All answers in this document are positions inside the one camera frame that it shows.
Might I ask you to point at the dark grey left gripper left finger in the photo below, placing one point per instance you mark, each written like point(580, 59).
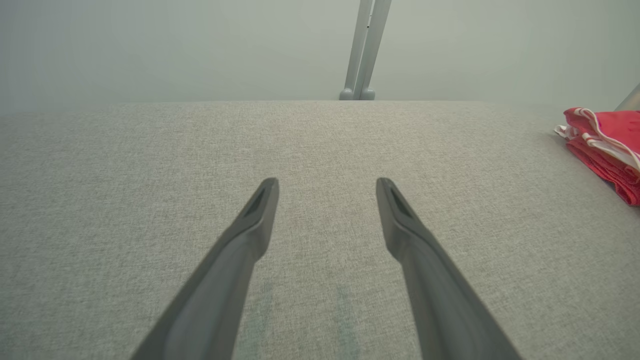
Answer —
point(220, 290)

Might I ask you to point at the grey metal frame post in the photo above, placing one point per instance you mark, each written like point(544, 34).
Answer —
point(367, 50)

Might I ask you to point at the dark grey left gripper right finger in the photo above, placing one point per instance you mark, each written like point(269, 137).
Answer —
point(440, 300)

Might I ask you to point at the red jersey number 23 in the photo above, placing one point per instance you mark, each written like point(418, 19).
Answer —
point(620, 130)

